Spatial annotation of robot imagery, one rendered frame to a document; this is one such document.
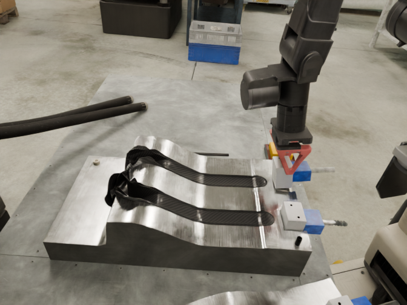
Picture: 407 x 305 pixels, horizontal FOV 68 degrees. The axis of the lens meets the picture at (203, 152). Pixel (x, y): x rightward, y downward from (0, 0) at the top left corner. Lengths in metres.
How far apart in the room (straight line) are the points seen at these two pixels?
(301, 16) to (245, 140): 0.53
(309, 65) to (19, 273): 0.65
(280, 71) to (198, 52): 3.15
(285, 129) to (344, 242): 1.35
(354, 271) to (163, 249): 0.98
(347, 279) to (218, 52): 2.87
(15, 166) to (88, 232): 1.69
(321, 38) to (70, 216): 0.57
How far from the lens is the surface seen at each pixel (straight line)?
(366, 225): 2.06
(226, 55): 3.71
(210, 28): 4.00
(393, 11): 0.69
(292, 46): 0.56
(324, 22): 0.54
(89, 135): 1.00
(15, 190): 2.13
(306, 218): 0.64
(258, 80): 0.55
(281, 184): 0.68
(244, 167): 0.74
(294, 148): 0.61
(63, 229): 0.66
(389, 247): 0.85
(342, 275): 1.40
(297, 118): 0.61
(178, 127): 1.01
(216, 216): 0.63
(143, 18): 4.44
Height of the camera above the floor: 1.36
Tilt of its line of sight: 38 degrees down
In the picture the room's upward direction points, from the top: 5 degrees clockwise
